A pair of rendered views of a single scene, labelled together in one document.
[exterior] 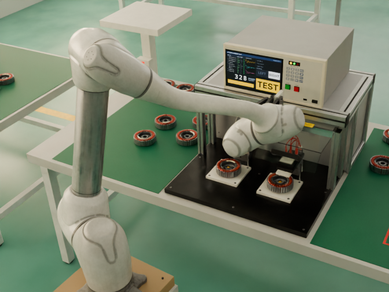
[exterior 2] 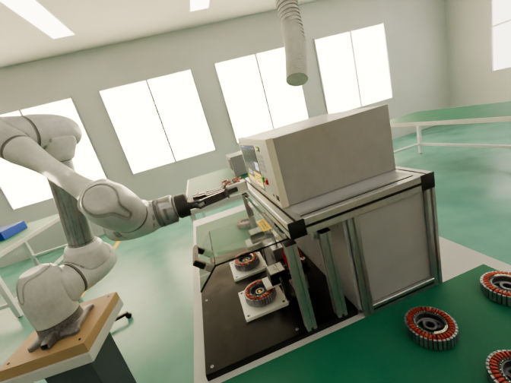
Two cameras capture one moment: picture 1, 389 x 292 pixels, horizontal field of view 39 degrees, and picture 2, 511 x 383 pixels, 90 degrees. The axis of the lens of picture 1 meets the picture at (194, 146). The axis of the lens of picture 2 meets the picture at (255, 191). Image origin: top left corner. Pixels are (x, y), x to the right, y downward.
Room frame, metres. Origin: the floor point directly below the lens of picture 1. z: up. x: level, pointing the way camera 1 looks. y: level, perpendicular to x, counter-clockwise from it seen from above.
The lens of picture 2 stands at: (1.38, -0.99, 1.38)
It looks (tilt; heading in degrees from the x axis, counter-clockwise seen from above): 15 degrees down; 49
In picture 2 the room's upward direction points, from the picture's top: 16 degrees counter-clockwise
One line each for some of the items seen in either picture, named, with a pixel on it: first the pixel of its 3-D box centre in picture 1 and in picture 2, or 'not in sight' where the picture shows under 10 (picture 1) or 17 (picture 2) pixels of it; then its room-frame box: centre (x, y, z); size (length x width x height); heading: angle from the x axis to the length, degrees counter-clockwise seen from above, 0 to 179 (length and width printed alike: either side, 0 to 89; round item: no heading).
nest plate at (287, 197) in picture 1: (279, 187); (261, 298); (1.83, -0.35, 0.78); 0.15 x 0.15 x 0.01; 59
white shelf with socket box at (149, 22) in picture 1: (150, 54); not in sight; (2.86, 0.22, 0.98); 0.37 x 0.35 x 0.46; 59
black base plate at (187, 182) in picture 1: (254, 181); (258, 282); (1.91, -0.26, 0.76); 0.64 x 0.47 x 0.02; 59
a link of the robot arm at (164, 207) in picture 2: not in sight; (168, 210); (1.68, -0.22, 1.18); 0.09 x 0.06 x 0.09; 58
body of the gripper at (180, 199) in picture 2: not in sight; (190, 203); (1.75, -0.26, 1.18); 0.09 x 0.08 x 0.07; 148
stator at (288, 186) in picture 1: (279, 182); (260, 292); (1.83, -0.35, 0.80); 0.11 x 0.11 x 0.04
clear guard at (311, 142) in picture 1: (299, 138); (248, 242); (1.80, -0.41, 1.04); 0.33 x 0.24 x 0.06; 149
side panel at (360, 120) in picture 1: (358, 127); (395, 251); (2.07, -0.73, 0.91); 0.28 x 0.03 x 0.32; 149
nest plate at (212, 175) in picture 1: (228, 172); (248, 265); (1.96, -0.15, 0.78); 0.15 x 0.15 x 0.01; 59
